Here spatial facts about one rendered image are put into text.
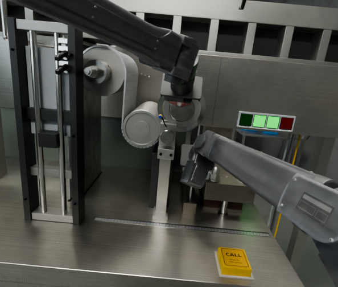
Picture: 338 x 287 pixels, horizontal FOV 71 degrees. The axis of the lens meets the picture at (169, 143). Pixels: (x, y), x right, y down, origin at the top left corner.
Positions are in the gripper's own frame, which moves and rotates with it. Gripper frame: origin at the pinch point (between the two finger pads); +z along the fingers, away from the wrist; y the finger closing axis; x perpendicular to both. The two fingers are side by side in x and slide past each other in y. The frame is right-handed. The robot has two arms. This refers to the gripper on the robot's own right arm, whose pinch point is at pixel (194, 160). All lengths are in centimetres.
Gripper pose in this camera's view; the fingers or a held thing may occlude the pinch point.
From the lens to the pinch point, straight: 80.2
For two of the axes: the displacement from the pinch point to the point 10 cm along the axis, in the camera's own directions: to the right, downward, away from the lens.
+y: 10.0, 1.0, 0.0
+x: 0.9, -9.7, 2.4
